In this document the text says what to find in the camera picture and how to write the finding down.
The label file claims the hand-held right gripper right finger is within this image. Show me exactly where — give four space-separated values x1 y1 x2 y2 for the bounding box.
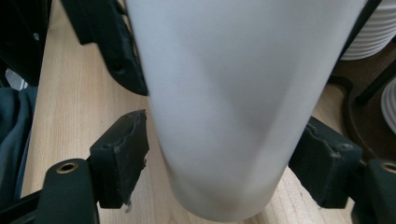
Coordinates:
288 115 363 209

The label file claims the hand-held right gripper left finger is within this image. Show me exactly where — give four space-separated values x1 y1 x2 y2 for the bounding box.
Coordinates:
89 108 150 210

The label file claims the brown wooden black-rod cup rack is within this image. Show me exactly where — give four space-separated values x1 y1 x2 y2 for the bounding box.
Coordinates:
326 0 396 162

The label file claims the white paper cup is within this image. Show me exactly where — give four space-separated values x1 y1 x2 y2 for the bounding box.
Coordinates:
124 0 368 223

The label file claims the blue grey clothing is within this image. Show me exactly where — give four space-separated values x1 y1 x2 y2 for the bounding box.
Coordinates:
0 86 39 203

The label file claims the white plate stack near camera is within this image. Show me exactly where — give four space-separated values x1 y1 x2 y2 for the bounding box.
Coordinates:
340 0 396 62

